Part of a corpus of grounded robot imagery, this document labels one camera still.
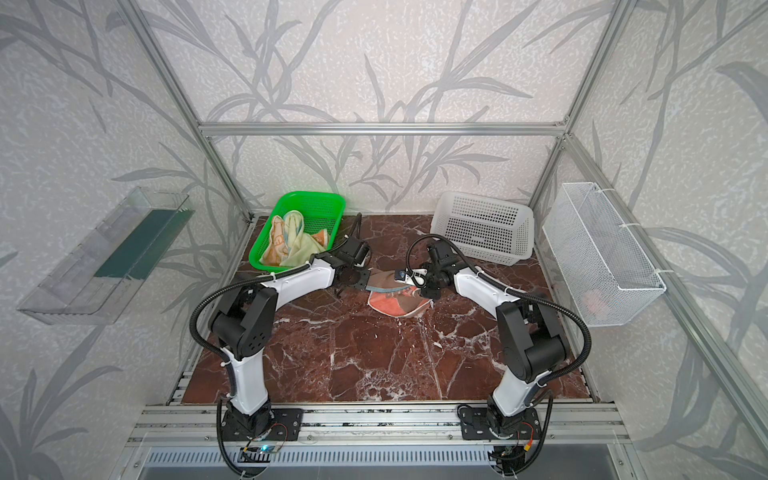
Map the pink brown bear towel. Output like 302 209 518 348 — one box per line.
366 269 433 318

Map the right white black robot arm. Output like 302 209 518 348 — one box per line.
406 234 567 429

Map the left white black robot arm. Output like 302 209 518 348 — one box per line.
211 237 370 428

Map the yellow green towel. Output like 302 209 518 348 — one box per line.
280 210 329 267

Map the green plastic basket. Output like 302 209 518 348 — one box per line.
248 191 346 272

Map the white plastic basket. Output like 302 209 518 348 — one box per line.
430 192 535 266

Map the peach patterned towel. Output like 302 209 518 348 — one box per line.
259 215 288 266

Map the right black corrugated cable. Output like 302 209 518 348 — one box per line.
405 233 593 385

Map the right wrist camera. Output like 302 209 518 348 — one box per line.
394 269 427 288

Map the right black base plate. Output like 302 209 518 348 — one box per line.
456 404 542 443

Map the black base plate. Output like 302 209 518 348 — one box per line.
221 407 304 442
456 404 542 443

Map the white wire mesh basket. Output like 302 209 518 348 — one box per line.
543 182 667 328

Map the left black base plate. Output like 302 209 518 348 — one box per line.
221 407 304 442

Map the aluminium frame crossbar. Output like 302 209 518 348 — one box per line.
199 122 565 137

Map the aluminium front rail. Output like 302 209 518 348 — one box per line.
126 401 630 447

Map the clear plastic wall shelf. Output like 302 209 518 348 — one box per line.
18 187 194 325

